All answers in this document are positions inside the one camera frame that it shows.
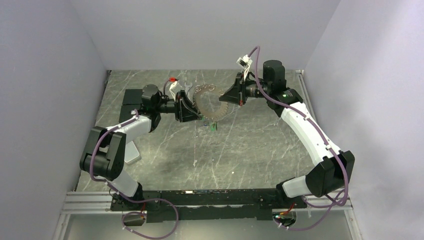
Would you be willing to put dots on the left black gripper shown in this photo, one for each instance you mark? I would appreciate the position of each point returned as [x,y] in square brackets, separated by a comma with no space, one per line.
[185,110]

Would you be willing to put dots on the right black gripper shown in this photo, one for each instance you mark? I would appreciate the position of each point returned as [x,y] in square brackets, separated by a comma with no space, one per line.
[237,93]

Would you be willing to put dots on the green key tag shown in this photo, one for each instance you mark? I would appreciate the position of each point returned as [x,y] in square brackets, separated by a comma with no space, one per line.
[213,126]

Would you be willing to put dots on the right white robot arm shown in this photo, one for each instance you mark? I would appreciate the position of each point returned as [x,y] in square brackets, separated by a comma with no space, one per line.
[332,167]

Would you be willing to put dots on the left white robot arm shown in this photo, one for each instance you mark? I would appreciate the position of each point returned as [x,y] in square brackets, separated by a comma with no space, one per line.
[104,153]

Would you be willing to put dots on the silver open-end wrench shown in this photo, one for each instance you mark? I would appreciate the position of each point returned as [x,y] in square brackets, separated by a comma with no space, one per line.
[187,87]

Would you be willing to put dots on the black flat box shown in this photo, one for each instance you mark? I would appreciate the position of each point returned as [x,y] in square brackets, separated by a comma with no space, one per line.
[131,103]

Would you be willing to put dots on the grey white rectangular box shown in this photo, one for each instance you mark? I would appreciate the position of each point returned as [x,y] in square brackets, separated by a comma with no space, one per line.
[131,154]

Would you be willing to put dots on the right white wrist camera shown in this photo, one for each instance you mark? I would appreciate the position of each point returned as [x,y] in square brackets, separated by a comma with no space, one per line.
[244,62]

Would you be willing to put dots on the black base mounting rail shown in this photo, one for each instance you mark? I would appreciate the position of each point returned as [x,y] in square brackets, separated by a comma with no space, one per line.
[213,204]

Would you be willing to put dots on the aluminium extrusion frame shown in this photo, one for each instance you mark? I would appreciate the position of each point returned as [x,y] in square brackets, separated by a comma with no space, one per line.
[79,203]

